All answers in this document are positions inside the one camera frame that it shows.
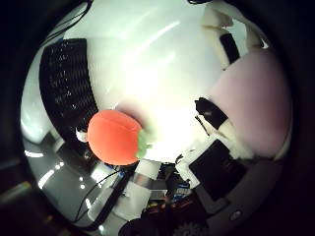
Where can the pink plush animal toy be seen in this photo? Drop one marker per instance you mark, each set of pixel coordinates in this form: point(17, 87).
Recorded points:
point(256, 101)

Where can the orange plush fruit toy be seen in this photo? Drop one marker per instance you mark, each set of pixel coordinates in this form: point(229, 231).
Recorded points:
point(114, 137)

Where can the black mesh basket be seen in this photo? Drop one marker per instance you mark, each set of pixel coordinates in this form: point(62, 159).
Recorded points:
point(67, 91)

